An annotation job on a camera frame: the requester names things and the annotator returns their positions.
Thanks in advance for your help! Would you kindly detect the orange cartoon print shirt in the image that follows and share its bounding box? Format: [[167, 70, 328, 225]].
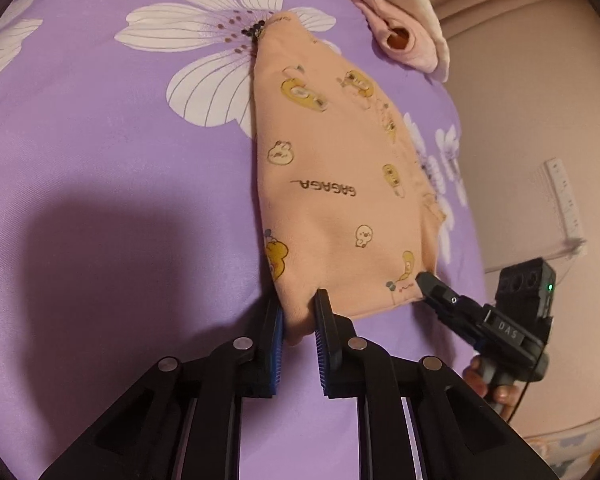
[[250, 10, 448, 348]]

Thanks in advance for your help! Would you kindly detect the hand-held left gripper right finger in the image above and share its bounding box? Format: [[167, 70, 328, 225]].
[[314, 288, 561, 480]]

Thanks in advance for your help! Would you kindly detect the pastel printed cloth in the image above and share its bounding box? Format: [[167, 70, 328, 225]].
[[522, 417, 600, 480]]

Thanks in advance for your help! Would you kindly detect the cream folded garment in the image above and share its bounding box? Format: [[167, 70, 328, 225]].
[[332, 0, 451, 83]]

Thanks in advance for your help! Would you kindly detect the purple floral bedsheet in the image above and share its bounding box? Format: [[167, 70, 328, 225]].
[[0, 0, 488, 480]]

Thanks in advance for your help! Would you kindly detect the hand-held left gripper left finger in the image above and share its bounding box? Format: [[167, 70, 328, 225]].
[[39, 297, 286, 480]]

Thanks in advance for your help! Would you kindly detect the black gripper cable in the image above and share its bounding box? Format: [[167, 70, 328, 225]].
[[507, 370, 537, 423]]

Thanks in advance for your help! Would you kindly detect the person's right hand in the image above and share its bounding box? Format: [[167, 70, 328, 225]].
[[461, 354, 523, 422]]

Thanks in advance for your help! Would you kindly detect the white wall socket strip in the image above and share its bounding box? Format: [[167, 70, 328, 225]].
[[544, 157, 586, 251]]

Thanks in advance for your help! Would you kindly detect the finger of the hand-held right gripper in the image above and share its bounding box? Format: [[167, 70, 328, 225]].
[[430, 305, 486, 353], [416, 271, 486, 321]]

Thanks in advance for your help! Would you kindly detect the pink folded garment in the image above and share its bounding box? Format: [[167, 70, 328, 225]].
[[342, 0, 438, 73]]

